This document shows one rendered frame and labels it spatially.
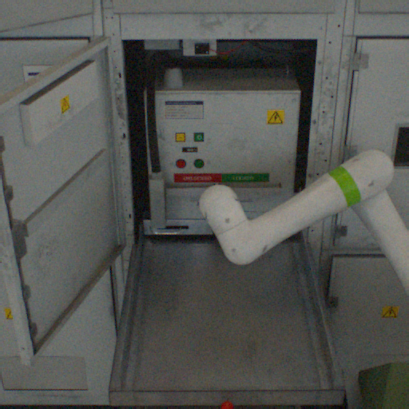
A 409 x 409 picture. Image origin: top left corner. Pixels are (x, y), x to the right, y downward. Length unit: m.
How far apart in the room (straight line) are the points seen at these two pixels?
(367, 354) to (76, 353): 1.13
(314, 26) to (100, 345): 1.41
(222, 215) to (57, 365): 1.17
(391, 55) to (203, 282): 0.90
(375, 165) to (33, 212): 0.93
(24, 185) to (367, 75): 1.04
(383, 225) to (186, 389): 0.75
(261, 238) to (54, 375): 1.25
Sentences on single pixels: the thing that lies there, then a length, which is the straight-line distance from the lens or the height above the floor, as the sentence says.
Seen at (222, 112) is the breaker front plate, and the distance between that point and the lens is 2.10.
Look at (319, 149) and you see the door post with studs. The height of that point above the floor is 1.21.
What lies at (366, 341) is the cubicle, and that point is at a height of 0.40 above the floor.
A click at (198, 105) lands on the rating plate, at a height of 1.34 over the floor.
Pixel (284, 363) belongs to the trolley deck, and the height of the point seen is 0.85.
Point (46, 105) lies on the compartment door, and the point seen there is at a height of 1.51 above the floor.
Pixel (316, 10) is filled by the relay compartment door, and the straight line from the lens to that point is 1.96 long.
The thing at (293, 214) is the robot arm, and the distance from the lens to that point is 1.81.
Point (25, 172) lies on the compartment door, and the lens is 1.72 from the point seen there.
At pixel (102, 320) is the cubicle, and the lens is 2.51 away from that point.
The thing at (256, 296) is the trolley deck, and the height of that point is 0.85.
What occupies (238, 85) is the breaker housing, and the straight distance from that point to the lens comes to 2.13.
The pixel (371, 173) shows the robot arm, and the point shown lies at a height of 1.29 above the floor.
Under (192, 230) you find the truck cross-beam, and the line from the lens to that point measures 2.30.
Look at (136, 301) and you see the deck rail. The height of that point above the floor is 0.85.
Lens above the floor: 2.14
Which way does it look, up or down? 31 degrees down
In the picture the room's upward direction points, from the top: straight up
